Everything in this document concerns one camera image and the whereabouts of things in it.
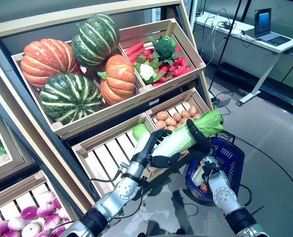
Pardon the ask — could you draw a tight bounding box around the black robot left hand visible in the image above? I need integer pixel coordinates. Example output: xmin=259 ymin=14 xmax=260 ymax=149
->
xmin=132 ymin=129 xmax=181 ymax=168

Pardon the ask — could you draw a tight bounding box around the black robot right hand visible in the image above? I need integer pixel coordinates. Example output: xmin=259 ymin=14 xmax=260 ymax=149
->
xmin=187 ymin=119 xmax=216 ymax=163

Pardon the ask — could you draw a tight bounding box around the blue plastic shopping basket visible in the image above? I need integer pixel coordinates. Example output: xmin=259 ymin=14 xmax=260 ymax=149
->
xmin=185 ymin=132 xmax=246 ymax=203

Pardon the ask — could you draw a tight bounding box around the wooden slatted cabbage crate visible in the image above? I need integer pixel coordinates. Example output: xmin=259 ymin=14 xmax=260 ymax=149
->
xmin=71 ymin=113 xmax=184 ymax=183

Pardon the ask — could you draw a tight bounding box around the grey box red button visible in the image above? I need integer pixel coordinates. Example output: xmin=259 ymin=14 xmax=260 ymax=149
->
xmin=214 ymin=91 xmax=233 ymax=107

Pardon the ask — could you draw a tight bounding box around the wooden potato crate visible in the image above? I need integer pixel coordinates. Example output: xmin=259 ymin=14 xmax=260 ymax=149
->
xmin=145 ymin=86 xmax=212 ymax=131

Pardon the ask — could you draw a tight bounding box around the wooden pumpkin crate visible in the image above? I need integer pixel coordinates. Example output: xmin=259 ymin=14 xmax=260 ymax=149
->
xmin=11 ymin=40 xmax=149 ymax=131

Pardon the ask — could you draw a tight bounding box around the small orange pumpkin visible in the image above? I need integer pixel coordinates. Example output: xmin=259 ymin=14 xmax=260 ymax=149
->
xmin=97 ymin=54 xmax=136 ymax=106

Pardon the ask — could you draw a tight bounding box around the white cauliflower with leaves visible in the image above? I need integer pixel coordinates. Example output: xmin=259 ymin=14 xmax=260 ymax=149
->
xmin=135 ymin=55 xmax=167 ymax=83

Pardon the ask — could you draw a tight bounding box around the large green striped pumpkin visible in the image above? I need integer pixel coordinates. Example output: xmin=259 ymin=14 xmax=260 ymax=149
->
xmin=39 ymin=73 xmax=104 ymax=125

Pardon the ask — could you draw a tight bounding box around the green broccoli head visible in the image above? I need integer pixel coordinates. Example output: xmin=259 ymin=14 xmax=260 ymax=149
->
xmin=148 ymin=36 xmax=184 ymax=66

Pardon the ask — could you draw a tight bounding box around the wooden carrot crate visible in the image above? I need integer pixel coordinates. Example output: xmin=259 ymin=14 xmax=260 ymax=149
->
xmin=118 ymin=18 xmax=207 ymax=91

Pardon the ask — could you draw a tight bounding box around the black tripod stand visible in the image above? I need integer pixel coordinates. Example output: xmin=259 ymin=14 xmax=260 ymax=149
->
xmin=208 ymin=0 xmax=252 ymax=92

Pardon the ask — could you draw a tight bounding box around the small green striped pumpkin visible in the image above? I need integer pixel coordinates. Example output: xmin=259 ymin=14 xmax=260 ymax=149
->
xmin=71 ymin=13 xmax=121 ymax=69

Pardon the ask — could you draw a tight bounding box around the wooden onion crate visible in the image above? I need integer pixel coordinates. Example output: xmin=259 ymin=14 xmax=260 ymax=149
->
xmin=0 ymin=170 xmax=75 ymax=237

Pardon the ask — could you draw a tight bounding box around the large orange pumpkin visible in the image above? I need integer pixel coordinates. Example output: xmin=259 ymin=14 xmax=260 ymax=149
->
xmin=20 ymin=39 xmax=82 ymax=90

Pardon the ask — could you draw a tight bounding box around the wooden pepper crate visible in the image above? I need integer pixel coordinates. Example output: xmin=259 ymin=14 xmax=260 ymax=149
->
xmin=0 ymin=106 xmax=35 ymax=183

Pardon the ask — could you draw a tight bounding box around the white desk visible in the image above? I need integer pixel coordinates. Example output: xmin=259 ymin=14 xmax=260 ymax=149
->
xmin=194 ymin=9 xmax=293 ymax=107

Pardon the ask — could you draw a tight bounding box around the open laptop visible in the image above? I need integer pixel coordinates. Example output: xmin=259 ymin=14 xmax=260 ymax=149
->
xmin=253 ymin=8 xmax=292 ymax=47

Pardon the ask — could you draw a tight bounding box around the wooden vegetable display stand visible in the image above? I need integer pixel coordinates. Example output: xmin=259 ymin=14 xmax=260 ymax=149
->
xmin=0 ymin=0 xmax=213 ymax=237

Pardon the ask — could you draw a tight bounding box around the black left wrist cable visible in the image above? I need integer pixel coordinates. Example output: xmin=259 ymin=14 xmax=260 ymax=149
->
xmin=89 ymin=162 xmax=127 ymax=196

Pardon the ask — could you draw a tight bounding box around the long black floor cable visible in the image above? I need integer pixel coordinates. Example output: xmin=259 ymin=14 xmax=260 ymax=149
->
xmin=234 ymin=137 xmax=293 ymax=237

